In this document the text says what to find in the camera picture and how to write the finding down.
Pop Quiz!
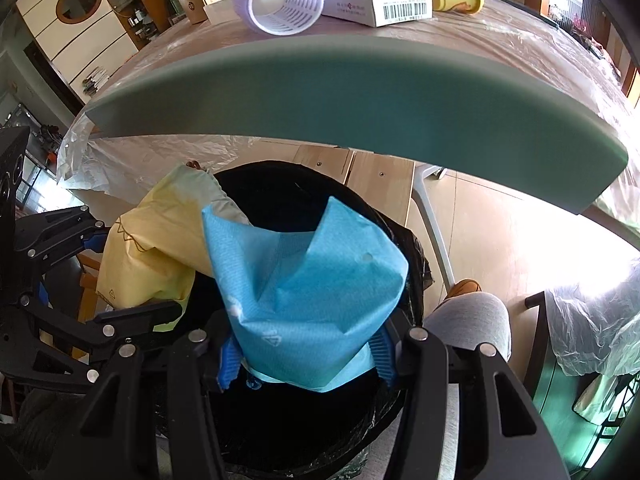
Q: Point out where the trash bin with black bag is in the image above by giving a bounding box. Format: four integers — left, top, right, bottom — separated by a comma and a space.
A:
150, 160, 434, 480

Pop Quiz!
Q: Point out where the purple plastic mesh roller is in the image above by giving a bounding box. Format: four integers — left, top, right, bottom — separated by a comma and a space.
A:
233, 0, 325, 37

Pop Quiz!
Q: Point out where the green-edged wooden table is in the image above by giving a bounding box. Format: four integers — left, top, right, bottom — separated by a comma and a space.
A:
55, 0, 640, 241

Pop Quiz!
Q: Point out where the person's right leg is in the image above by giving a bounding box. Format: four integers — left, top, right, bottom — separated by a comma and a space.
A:
425, 292, 512, 362

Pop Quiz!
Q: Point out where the clear plastic table cover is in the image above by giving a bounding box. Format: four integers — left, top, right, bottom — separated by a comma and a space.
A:
55, 0, 640, 376

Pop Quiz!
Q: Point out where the blue plastic packet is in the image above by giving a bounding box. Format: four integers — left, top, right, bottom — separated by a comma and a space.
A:
201, 196, 409, 394

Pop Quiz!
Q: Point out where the white cabinet with oval window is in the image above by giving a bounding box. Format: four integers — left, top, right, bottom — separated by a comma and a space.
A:
15, 0, 141, 102

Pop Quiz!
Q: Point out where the brown paper cup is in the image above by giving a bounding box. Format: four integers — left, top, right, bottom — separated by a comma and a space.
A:
176, 0, 208, 26

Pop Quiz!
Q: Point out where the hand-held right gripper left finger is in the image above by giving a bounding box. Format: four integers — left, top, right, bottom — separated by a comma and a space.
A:
80, 309, 251, 480

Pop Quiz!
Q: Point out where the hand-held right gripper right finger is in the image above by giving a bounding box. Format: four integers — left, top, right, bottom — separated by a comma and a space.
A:
369, 319, 569, 480

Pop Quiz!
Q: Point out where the green chair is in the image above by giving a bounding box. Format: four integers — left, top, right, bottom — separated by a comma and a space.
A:
532, 350, 640, 471

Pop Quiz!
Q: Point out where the tan shoe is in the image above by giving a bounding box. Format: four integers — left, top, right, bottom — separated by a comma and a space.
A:
444, 279, 483, 301

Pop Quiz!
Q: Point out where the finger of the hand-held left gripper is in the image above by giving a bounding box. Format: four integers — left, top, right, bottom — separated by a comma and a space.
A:
0, 300, 184, 395
15, 205, 109, 282

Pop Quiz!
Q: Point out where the dark wooden chair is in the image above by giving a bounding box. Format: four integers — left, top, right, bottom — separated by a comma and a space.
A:
525, 290, 566, 396

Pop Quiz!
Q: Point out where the large white barcode box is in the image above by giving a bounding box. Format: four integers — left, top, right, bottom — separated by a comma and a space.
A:
320, 0, 434, 28

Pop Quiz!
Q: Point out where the pale yellow plastic packet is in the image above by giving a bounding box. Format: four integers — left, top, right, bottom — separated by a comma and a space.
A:
97, 162, 251, 334

